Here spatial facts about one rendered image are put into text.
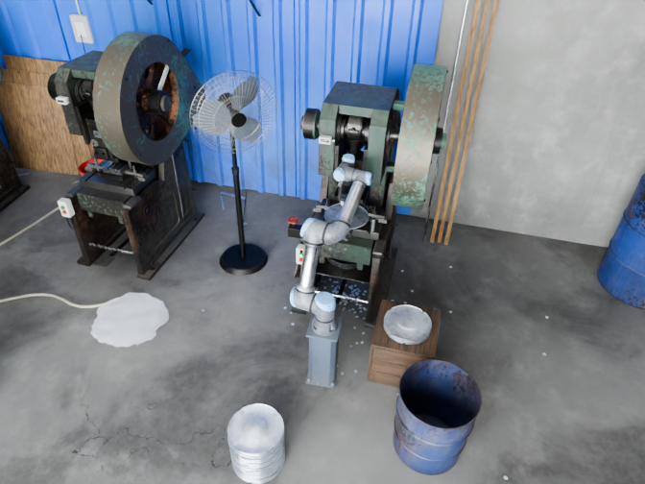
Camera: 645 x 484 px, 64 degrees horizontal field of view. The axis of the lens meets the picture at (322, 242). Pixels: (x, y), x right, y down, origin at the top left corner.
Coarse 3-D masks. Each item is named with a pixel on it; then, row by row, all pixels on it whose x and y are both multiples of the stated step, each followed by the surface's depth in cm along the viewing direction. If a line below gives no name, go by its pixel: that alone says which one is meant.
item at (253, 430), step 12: (252, 408) 274; (264, 408) 274; (240, 420) 268; (252, 420) 268; (264, 420) 268; (276, 420) 269; (228, 432) 262; (240, 432) 263; (252, 432) 262; (264, 432) 262; (276, 432) 263; (240, 444) 258; (252, 444) 258; (264, 444) 258; (276, 444) 258
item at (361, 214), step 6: (336, 204) 341; (336, 210) 336; (360, 210) 337; (366, 210) 336; (324, 216) 331; (330, 216) 331; (336, 216) 331; (354, 216) 330; (360, 216) 332; (366, 216) 332; (330, 222) 326; (354, 222) 326; (360, 222) 327; (354, 228) 321
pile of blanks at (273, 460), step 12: (228, 444) 262; (240, 456) 258; (252, 456) 255; (264, 456) 256; (276, 456) 264; (240, 468) 266; (252, 468) 261; (264, 468) 262; (276, 468) 271; (252, 480) 269; (264, 480) 270
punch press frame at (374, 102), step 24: (336, 96) 304; (360, 96) 305; (384, 96) 306; (336, 120) 296; (384, 120) 289; (384, 144) 295; (384, 168) 320; (384, 192) 352; (360, 240) 334; (360, 264) 339
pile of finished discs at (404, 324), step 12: (396, 312) 319; (408, 312) 319; (420, 312) 322; (384, 324) 312; (396, 324) 311; (408, 324) 311; (420, 324) 312; (396, 336) 303; (408, 336) 304; (420, 336) 304
